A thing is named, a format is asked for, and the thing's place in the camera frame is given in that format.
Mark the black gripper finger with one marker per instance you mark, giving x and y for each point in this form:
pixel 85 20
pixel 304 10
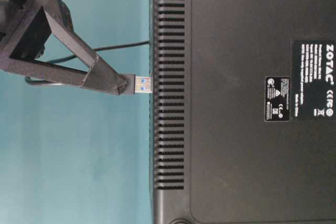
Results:
pixel 100 76
pixel 44 71

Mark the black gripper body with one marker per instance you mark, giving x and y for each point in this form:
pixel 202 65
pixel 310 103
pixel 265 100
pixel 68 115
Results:
pixel 24 25

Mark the black Zotac mini PC box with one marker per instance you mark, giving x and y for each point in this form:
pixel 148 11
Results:
pixel 213 157

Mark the small certification label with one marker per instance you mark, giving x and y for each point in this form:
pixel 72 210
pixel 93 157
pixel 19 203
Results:
pixel 277 99

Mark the large white-text Zotac label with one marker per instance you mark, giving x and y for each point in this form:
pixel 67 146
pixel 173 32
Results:
pixel 312 80

